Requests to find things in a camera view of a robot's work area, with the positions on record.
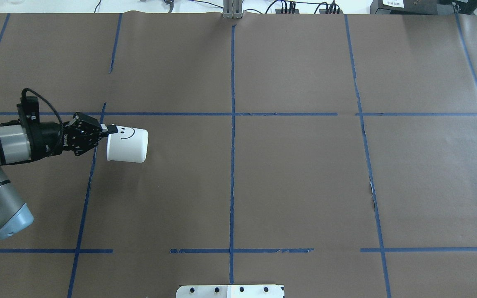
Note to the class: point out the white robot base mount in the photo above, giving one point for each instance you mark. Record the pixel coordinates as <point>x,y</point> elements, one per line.
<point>231,291</point>

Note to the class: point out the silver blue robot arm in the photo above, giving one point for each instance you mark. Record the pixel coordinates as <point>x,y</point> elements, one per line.
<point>28,140</point>

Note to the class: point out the aluminium frame post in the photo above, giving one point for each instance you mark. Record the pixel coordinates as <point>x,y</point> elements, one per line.
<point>233,9</point>

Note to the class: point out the brown paper table cover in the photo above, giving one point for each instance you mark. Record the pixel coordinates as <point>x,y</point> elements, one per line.
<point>355,155</point>

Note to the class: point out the white smiley face mug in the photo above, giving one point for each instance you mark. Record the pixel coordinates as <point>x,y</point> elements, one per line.
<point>128,144</point>

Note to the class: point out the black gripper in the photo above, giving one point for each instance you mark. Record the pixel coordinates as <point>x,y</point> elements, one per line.
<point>51,140</point>

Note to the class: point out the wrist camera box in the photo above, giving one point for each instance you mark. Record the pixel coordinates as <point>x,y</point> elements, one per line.
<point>28,110</point>

